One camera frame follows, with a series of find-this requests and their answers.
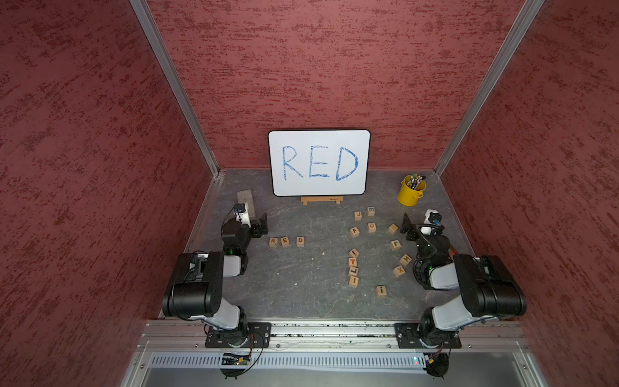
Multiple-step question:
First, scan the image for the plain wooden block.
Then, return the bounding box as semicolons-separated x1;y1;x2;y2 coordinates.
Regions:
388;224;399;235

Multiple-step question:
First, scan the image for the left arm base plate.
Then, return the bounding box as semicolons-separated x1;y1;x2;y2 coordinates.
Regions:
205;322;272;350

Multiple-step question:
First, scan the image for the whiteboard with RED text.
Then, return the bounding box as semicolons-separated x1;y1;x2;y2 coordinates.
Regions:
268;129;371;197

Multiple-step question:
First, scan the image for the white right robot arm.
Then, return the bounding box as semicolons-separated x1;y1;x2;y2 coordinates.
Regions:
394;211;527;351

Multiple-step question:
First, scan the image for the wooden block small i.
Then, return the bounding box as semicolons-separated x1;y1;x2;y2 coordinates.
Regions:
376;285;387;298

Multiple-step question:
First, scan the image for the wooden block letter M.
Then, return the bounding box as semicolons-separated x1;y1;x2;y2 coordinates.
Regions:
399;254;412;267

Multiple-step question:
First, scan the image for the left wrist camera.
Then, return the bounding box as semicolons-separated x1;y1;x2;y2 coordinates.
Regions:
233;203;251;227

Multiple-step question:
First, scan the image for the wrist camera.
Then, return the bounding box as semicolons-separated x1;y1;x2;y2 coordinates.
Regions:
233;203;251;227
421;210;444;235

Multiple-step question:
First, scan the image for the wooden block letter X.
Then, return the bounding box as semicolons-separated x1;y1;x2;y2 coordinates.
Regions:
393;265;406;278

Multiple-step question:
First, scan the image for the wooden block letter C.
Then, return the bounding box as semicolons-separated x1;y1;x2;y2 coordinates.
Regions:
390;240;401;251

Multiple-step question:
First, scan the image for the aluminium front rail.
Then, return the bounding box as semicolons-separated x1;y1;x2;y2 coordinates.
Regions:
137;319;532;353

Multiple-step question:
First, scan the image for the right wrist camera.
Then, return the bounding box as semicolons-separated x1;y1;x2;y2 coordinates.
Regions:
421;210;444;235

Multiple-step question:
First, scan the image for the wooden whiteboard stand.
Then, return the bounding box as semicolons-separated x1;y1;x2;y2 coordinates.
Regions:
301;196;344;206

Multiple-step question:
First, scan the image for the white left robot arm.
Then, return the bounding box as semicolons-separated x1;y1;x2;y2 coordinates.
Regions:
161;208;272;348

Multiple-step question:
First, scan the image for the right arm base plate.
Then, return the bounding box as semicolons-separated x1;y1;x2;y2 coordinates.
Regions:
393;322;462;350

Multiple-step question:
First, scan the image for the grey stone-look eraser case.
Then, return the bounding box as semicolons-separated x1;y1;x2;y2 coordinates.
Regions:
237;190;254;211

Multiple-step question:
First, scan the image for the yellow pencil cup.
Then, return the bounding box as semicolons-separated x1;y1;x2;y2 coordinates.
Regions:
398;174;427;206

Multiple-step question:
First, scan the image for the wooden block lower I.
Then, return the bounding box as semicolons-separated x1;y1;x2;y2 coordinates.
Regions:
348;276;359;288

